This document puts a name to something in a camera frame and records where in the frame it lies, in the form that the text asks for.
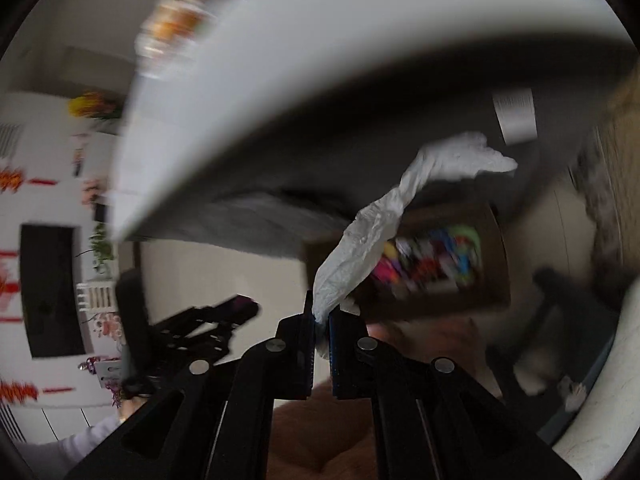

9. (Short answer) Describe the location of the red knot wall decoration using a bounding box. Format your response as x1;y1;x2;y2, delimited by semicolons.
0;379;76;403
0;167;57;195

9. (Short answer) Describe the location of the white marble table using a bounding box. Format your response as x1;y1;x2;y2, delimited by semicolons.
107;0;626;261

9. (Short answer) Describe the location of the white slotted rack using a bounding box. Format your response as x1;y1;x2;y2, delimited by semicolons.
76;282;117;311

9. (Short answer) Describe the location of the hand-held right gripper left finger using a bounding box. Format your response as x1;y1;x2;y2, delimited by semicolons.
65;290;317;480

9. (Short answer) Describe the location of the white curved bin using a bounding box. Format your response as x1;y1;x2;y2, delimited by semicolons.
550;280;640;461

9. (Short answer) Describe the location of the white paper label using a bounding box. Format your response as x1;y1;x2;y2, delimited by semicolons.
492;88;539;144

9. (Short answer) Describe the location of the floral patterned sofa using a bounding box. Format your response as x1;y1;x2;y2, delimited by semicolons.
570;67;640;311

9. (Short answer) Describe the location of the pink flower bouquet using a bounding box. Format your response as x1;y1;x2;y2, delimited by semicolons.
81;179;103;209

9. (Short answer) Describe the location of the person's leg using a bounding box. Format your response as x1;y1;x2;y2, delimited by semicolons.
270;320;503;480

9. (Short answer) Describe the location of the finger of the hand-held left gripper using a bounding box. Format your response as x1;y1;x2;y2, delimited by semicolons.
200;295;261;332

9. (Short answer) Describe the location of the heap of bright plastic playthings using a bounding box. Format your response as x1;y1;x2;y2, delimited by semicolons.
372;225;483;295

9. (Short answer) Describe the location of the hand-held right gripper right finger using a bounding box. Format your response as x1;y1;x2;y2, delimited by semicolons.
329;307;583;480

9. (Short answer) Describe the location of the purple tinsel decoration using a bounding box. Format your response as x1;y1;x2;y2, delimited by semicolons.
77;356;128;403

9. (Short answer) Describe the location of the yellow orchid potted plant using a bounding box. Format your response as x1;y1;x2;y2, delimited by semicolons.
67;91;123;121

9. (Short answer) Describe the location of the green potted plant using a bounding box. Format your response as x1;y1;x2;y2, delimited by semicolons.
89;222;117;277

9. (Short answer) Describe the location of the pink and white flower bunch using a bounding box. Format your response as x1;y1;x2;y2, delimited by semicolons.
92;312;127;345

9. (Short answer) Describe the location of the pile of colourful toys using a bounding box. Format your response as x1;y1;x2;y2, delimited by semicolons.
134;0;241;78

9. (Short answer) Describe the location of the black television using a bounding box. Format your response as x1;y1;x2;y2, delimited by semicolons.
20;224;87;359

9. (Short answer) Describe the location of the cardboard box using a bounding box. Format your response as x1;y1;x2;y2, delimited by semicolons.
304;200;512;322

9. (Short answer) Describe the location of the large white tissue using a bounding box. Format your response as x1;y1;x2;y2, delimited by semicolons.
312;131;519;361

